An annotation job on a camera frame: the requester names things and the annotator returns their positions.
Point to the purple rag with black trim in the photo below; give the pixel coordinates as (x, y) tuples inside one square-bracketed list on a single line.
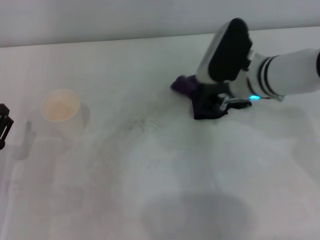
[(185, 85)]

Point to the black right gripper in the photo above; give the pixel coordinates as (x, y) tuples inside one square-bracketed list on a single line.
[(212, 96)]

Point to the white paper cup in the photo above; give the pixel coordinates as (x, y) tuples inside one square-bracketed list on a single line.
[(65, 115)]

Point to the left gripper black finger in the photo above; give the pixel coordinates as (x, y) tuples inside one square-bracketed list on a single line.
[(5, 127)]

